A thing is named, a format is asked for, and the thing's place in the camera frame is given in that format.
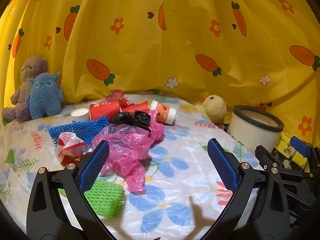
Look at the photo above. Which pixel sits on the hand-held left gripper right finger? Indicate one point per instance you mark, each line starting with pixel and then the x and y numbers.
pixel 222 165

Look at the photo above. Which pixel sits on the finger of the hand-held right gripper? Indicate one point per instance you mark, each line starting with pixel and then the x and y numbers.
pixel 265 158
pixel 301 146

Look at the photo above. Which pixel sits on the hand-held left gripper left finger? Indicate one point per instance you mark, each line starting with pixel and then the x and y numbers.
pixel 93 165

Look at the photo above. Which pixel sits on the white bin with black rim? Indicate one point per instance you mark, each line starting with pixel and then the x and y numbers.
pixel 250 135

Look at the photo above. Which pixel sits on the red and white plastic bag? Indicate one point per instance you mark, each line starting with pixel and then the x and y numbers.
pixel 70 147

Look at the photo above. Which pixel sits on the pink plastic bag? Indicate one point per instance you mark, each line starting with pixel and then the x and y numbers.
pixel 125 150
pixel 156 130

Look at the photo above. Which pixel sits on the blue foam net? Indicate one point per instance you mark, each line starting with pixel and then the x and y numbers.
pixel 85 130

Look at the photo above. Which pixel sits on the black plastic bag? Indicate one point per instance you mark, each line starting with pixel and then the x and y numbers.
pixel 130 120

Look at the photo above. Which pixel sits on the orange apple print paper cup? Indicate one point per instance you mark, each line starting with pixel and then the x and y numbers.
pixel 165 112

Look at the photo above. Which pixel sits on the yellow printed box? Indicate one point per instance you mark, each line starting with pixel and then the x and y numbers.
pixel 285 147

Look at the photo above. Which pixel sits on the green foam net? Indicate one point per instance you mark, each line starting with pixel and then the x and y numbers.
pixel 107 197

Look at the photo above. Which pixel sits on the small white cup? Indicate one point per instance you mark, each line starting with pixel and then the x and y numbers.
pixel 79 112

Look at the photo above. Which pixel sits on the red paper cup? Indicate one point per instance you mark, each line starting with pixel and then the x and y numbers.
pixel 136 107
pixel 105 110

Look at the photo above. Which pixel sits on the yellow duck plush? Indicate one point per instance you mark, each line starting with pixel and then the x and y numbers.
pixel 215 107

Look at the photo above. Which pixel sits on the red crumpled wrapper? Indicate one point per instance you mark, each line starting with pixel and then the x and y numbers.
pixel 116 95

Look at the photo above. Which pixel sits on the blue monster plush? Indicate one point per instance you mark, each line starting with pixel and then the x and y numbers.
pixel 43 97

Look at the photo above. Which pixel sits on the brown teddy bear plush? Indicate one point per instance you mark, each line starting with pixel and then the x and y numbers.
pixel 30 67

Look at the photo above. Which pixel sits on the yellow carrot print curtain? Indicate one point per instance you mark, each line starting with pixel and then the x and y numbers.
pixel 150 42

